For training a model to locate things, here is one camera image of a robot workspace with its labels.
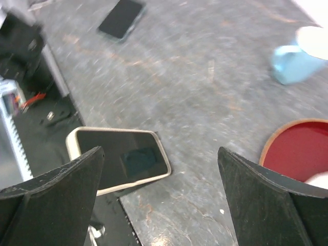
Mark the red round tray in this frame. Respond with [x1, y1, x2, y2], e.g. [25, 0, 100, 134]
[259, 118, 327, 182]

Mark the grey slotted cable duct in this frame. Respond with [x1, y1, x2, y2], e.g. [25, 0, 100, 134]
[1, 78, 33, 187]

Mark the dark phone with grey case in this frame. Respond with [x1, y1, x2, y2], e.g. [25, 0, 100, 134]
[97, 0, 146, 43]

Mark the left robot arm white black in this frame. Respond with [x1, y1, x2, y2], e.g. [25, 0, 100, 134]
[1, 10, 54, 92]

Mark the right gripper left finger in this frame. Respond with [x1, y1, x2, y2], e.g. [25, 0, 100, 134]
[1, 147, 105, 245]

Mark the white paper plate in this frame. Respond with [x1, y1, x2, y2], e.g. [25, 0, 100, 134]
[305, 172, 328, 190]

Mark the phone with beige case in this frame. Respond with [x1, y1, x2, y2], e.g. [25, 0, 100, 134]
[66, 126, 172, 196]

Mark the blue mug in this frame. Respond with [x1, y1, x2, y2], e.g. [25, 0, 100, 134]
[271, 26, 327, 85]

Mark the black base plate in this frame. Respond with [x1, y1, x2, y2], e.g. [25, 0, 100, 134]
[4, 60, 141, 245]

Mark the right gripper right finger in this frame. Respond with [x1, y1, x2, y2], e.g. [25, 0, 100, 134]
[217, 147, 327, 245]

